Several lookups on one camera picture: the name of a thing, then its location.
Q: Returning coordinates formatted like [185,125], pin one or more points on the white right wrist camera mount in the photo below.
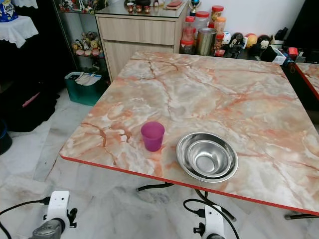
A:
[214,221]

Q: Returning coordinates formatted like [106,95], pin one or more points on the large steel bowl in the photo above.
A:
[182,157]

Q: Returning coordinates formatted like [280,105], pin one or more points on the steel canister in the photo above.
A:
[206,42]

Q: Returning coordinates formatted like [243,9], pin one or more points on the glass display shelf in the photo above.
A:
[67,22]

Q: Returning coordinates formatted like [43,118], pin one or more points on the red-lid jar white contents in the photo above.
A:
[202,19]

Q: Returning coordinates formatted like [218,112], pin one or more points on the black flat-screen television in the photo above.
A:
[306,25]

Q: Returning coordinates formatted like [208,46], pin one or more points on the small steel bowl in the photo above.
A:
[208,159]

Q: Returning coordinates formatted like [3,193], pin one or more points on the blue and white tin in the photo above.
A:
[8,11]

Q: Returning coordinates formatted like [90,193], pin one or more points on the short red-lid jar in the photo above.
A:
[186,47]

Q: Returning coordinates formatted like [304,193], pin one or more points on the teal box with papers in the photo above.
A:
[82,94]

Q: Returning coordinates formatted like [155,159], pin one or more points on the small white box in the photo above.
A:
[274,55]

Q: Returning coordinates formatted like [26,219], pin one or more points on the tall red-lid jar orange contents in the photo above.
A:
[219,21]

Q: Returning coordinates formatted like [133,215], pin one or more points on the small red box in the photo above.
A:
[293,51]

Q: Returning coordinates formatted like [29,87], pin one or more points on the black mouse figurine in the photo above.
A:
[237,41]

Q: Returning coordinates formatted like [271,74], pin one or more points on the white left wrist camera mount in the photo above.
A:
[59,205]

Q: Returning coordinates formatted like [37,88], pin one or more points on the white cat figurine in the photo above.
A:
[226,38]

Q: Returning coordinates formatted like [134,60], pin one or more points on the purple plastic cup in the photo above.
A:
[152,138]

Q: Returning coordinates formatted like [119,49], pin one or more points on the black bag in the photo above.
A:
[27,109]

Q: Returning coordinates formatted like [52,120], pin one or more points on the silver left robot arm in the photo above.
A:
[49,230]

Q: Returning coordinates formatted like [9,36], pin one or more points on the white lace cloth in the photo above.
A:
[17,30]

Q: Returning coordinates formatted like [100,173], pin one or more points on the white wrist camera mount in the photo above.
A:
[59,205]
[214,221]

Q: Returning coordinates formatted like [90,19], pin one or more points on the dark blue bucket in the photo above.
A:
[5,142]

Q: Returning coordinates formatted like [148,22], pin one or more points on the small trophy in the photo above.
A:
[194,5]

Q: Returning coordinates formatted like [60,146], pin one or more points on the red wallet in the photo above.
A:
[174,5]

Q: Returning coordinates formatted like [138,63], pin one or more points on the orange round figurine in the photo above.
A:
[250,41]

